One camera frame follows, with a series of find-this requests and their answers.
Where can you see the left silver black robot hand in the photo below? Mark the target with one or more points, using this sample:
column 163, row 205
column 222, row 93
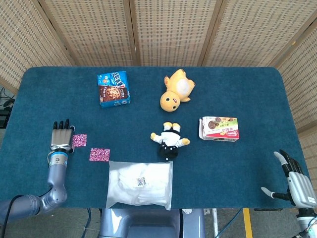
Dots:
column 61, row 138

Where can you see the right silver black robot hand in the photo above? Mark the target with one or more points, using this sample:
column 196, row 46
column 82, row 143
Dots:
column 302, row 189

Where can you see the pink patterned card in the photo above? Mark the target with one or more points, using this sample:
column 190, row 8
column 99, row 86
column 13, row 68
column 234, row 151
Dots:
column 80, row 140
column 99, row 154

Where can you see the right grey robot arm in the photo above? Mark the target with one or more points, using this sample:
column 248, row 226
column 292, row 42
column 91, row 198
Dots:
column 305, row 220

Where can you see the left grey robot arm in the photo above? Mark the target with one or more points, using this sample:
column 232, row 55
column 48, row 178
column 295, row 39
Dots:
column 57, row 173

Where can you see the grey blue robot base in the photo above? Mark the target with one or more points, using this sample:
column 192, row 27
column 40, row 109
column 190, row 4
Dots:
column 148, row 223

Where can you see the blue felt table cover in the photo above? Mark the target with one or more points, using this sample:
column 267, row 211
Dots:
column 62, row 99

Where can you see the black equipment box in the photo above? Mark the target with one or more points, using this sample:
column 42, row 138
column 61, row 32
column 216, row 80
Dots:
column 3, row 119

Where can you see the blue chocolate cookie box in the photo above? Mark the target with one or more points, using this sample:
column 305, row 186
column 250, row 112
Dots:
column 112, row 86

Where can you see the clear bag with white cloth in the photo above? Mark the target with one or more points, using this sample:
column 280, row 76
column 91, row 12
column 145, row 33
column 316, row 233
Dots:
column 138, row 183

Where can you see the white metal table leg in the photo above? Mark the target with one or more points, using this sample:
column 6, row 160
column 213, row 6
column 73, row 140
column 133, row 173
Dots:
column 215, row 223

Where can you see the white red biscuit box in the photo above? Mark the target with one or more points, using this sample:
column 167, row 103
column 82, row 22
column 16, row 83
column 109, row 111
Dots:
column 220, row 129

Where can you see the black white plush toy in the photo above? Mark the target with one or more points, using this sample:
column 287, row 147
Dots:
column 169, row 138

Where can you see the yellow plush animal toy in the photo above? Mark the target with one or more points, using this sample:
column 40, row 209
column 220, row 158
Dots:
column 171, row 99

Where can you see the woven rattan folding screen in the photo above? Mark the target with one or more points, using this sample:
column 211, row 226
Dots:
column 173, row 32

